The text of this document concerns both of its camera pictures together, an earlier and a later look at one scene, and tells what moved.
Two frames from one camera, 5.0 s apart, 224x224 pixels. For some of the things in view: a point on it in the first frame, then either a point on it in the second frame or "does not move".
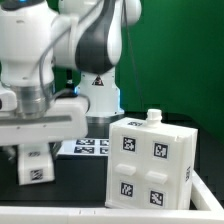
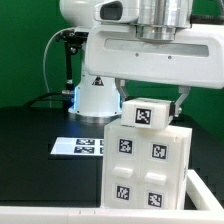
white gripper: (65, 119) -> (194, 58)
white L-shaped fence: (204, 209) does not move
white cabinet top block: (35, 163) -> (147, 113)
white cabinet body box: (150, 163) does not move
